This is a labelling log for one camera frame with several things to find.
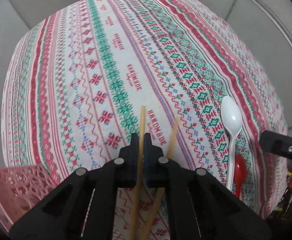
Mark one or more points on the red plastic spoon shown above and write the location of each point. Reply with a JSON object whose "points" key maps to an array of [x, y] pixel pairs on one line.
{"points": [[240, 173]]}

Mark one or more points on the patterned striped tablecloth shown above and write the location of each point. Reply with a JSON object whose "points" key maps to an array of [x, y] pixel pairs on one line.
{"points": [[72, 99]]}

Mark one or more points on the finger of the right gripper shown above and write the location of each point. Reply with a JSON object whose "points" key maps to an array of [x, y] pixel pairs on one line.
{"points": [[277, 144]]}

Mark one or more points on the wooden chopstick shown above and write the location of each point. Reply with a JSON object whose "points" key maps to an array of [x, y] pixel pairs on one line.
{"points": [[134, 211], [160, 191]]}

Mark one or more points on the pink perforated utensil holder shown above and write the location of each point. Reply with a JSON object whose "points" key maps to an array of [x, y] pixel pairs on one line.
{"points": [[21, 188]]}

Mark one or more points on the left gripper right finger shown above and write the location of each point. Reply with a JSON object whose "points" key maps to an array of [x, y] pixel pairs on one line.
{"points": [[152, 167]]}

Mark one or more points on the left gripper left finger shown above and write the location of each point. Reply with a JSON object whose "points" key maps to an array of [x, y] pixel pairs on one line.
{"points": [[128, 169]]}

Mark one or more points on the white plastic spoon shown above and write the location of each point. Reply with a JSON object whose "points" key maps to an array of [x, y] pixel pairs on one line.
{"points": [[232, 121]]}

